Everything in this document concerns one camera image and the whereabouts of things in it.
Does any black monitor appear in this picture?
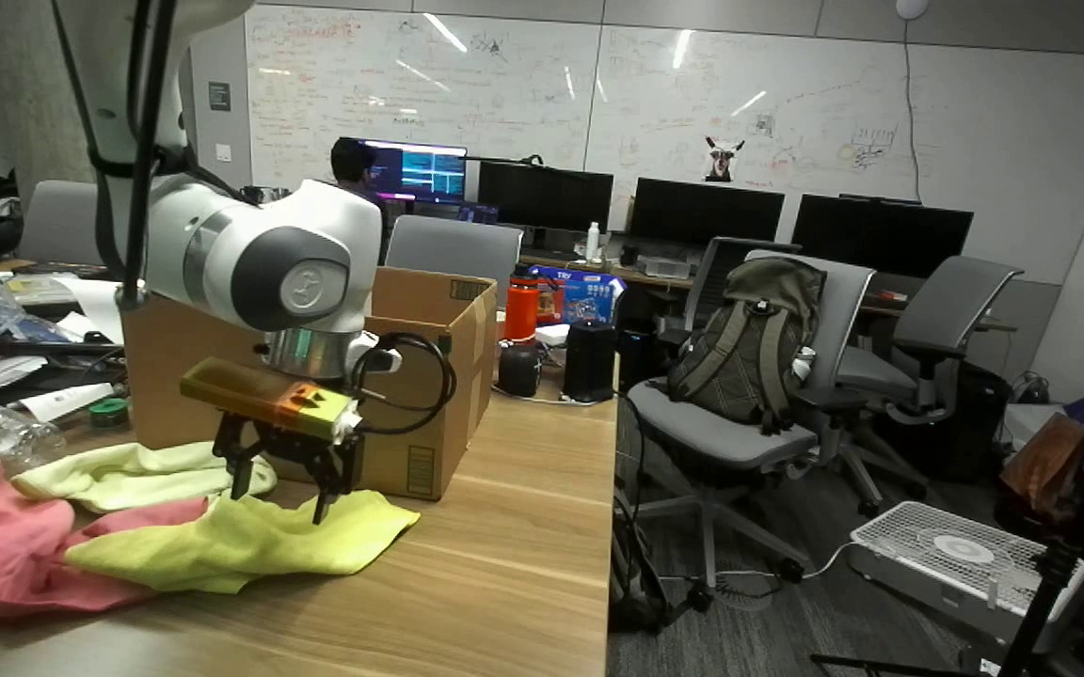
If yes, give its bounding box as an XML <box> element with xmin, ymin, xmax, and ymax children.
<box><xmin>623</xmin><ymin>178</ymin><xmax>782</xmax><ymax>247</ymax></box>
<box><xmin>478</xmin><ymin>162</ymin><xmax>612</xmax><ymax>252</ymax></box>
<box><xmin>793</xmin><ymin>197</ymin><xmax>971</xmax><ymax>279</ymax></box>

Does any grey chair far left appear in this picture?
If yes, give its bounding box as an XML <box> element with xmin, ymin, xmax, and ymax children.
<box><xmin>20</xmin><ymin>182</ymin><xmax>100</xmax><ymax>270</ymax></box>

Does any black monitor middle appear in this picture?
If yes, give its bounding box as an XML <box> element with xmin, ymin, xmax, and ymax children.
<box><xmin>623</xmin><ymin>178</ymin><xmax>782</xmax><ymax>247</ymax></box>

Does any pink cloth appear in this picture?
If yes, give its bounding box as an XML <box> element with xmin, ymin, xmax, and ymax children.
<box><xmin>0</xmin><ymin>470</ymin><xmax>206</xmax><ymax>620</ymax></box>

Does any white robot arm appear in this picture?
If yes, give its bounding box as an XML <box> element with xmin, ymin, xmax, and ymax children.
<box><xmin>48</xmin><ymin>0</ymin><xmax>381</xmax><ymax>519</ymax></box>

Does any cardboard box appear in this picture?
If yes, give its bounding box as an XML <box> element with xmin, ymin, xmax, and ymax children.
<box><xmin>125</xmin><ymin>269</ymin><xmax>502</xmax><ymax>500</ymax></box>

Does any grey office chair with backpack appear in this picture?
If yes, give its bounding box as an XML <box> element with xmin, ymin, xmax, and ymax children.
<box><xmin>623</xmin><ymin>247</ymin><xmax>872</xmax><ymax>599</ymax></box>

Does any yellow microfiber cloth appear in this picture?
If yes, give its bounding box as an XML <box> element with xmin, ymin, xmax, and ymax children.
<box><xmin>65</xmin><ymin>489</ymin><xmax>418</xmax><ymax>593</ymax></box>

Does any grey green backpack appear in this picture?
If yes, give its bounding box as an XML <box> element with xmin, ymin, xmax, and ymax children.
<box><xmin>665</xmin><ymin>257</ymin><xmax>827</xmax><ymax>431</ymax></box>

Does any clear plastic storage bin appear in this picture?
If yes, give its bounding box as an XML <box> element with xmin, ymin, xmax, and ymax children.
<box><xmin>849</xmin><ymin>500</ymin><xmax>1048</xmax><ymax>643</ymax></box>

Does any black monitor right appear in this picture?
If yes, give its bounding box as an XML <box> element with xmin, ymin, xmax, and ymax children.
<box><xmin>793</xmin><ymin>197</ymin><xmax>971</xmax><ymax>279</ymax></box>

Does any pale green cloth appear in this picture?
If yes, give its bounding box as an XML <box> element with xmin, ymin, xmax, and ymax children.
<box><xmin>16</xmin><ymin>439</ymin><xmax>235</xmax><ymax>510</ymax></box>

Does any grey office chair right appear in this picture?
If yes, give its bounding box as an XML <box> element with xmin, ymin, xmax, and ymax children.
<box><xmin>838</xmin><ymin>257</ymin><xmax>1015</xmax><ymax>515</ymax></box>

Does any black speaker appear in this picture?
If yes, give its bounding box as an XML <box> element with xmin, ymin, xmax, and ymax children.
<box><xmin>563</xmin><ymin>322</ymin><xmax>612</xmax><ymax>404</ymax></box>

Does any person in blue shirt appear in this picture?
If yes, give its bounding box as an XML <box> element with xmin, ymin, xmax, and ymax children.
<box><xmin>332</xmin><ymin>137</ymin><xmax>374</xmax><ymax>191</ymax></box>

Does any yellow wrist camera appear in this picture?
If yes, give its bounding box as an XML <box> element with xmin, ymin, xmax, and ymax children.
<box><xmin>182</xmin><ymin>356</ymin><xmax>363</xmax><ymax>443</ymax></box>

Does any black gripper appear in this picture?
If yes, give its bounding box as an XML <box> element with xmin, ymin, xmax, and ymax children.
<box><xmin>211</xmin><ymin>413</ymin><xmax>359</xmax><ymax>522</ymax></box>

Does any dog figurine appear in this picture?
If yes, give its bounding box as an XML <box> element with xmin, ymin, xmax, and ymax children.
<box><xmin>705</xmin><ymin>137</ymin><xmax>746</xmax><ymax>183</ymax></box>

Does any black monitor left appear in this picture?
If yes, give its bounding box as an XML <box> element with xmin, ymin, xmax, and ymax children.
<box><xmin>478</xmin><ymin>162</ymin><xmax>612</xmax><ymax>252</ymax></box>

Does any grey chair behind box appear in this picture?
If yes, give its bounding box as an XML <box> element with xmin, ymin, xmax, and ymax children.
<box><xmin>384</xmin><ymin>216</ymin><xmax>523</xmax><ymax>295</ymax></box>

